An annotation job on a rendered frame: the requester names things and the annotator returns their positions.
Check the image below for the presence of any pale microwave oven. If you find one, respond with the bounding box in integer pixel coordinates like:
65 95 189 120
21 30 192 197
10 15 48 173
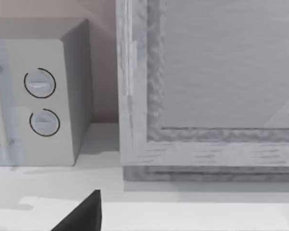
0 17 94 167

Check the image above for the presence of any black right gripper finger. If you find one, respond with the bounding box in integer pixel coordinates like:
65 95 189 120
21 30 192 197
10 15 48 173
50 189 103 231

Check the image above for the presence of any grey wooden cabinet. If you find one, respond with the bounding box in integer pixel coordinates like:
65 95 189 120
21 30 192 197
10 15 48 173
115 0 289 188

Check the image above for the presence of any pale blue microwave knob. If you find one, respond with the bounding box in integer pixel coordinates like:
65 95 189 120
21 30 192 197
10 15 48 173
34 112 56 133
28 71 51 96

